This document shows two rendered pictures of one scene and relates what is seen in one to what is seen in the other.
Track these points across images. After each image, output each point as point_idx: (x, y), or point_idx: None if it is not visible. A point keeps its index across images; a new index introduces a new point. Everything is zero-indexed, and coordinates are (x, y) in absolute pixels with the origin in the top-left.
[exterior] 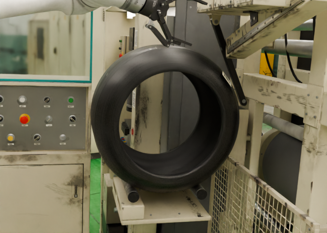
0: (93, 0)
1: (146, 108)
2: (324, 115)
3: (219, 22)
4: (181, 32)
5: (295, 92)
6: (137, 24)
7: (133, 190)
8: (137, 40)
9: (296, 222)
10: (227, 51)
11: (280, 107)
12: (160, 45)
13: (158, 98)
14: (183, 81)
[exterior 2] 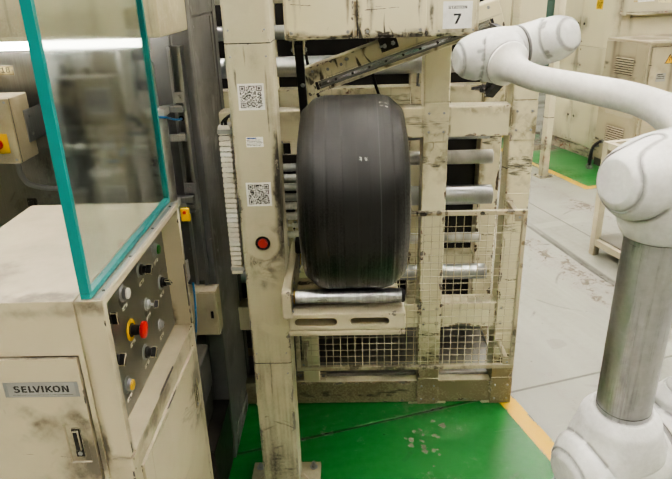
0: (553, 62)
1: (282, 198)
2: (454, 127)
3: (206, 44)
4: (195, 71)
5: None
6: (262, 73)
7: (398, 288)
8: (265, 100)
9: (425, 236)
10: (318, 86)
11: None
12: (361, 98)
13: (283, 178)
14: (205, 148)
